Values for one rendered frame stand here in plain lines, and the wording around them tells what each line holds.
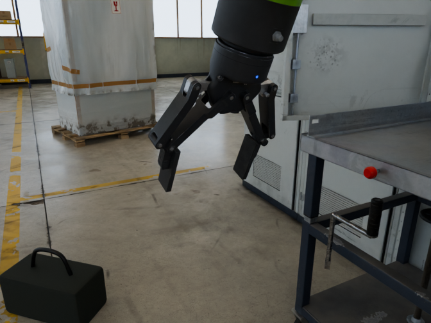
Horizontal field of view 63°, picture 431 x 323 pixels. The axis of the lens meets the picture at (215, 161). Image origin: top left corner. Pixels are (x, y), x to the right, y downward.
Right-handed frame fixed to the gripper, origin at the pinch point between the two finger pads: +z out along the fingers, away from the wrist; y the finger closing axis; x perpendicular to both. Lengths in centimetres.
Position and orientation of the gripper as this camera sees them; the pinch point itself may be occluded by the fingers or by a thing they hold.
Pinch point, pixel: (206, 173)
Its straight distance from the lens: 53.8
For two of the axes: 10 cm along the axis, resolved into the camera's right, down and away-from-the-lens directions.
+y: -8.3, 1.0, -5.5
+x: 4.9, 5.9, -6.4
